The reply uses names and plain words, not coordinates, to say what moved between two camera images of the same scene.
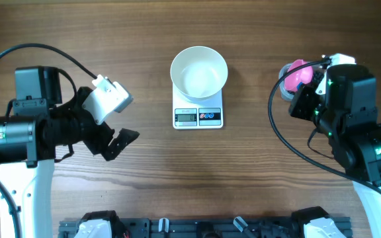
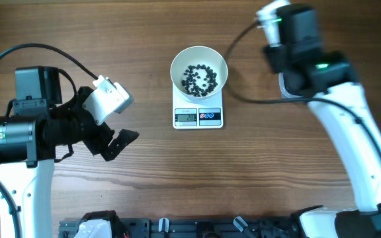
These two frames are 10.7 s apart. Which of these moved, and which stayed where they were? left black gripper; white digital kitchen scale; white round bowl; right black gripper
Moved: right black gripper
Stayed: white round bowl; white digital kitchen scale; left black gripper
